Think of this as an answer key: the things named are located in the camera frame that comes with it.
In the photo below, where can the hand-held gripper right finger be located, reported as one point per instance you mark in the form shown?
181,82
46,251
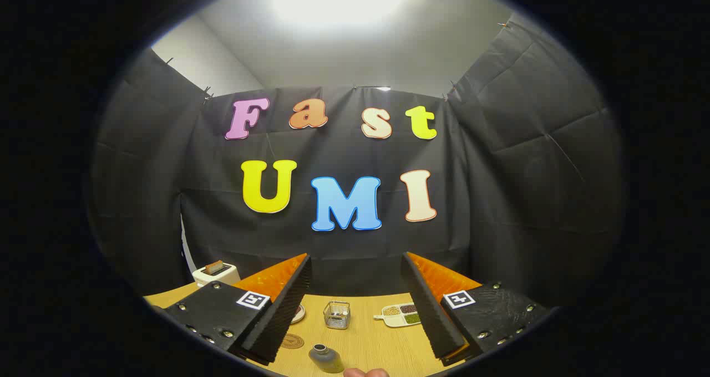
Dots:
430,316

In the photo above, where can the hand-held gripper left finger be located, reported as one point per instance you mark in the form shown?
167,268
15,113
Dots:
283,316

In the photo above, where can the round wooden coaster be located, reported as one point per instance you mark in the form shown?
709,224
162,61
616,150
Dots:
292,341

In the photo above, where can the silver bottle with green label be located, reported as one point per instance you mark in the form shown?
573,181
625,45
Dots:
327,360

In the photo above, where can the white oval plate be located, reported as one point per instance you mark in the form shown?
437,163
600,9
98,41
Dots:
299,314

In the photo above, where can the white divided bean tray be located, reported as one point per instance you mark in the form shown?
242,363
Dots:
396,317

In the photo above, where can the wooden table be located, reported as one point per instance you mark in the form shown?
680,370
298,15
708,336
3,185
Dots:
366,344

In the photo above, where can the white toaster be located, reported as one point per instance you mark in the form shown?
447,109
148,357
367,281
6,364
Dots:
219,277

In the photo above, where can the toast slice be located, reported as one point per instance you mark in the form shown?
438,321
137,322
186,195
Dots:
214,266

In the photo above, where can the black backdrop cloth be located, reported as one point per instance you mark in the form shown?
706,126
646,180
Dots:
344,144

